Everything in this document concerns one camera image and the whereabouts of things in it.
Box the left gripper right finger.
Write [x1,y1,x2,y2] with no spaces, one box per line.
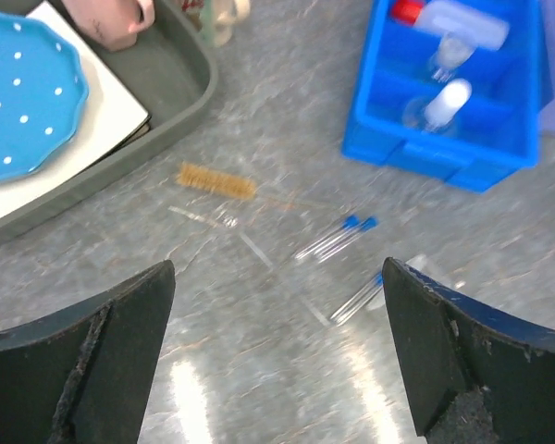
[382,257,555,443]

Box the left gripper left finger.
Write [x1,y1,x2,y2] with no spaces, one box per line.
[0,260,175,443]

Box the round glass flask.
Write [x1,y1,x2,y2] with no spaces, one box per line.
[401,79,472,134]

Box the small glass stoppered bottle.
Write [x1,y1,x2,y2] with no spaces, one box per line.
[428,33,475,83]

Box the red cap wash bottle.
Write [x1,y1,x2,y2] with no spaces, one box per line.
[389,0,510,51]

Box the clear test tube rack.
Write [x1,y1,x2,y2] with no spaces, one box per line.
[406,253,465,290]

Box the blue cap test tube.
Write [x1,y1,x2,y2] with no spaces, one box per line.
[329,272,383,326]
[315,216,378,263]
[294,215,360,260]

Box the clear glass pipette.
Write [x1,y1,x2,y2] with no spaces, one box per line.
[167,205,330,327]

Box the tan bottle brush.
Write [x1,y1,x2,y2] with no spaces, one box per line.
[174,162,351,214]

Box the blue compartment bin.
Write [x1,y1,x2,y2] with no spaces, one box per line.
[342,1,542,192]

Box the white square plate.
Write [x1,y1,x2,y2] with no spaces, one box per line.
[0,1,150,218]

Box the blue polka dot plate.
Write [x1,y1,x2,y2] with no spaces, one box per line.
[0,12,90,182]

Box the grey serving tray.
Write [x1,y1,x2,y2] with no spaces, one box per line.
[0,1,218,246]

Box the pink mug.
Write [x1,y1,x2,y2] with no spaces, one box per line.
[63,0,155,52]

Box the beige floral mug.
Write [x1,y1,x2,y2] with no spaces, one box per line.
[179,0,251,47]

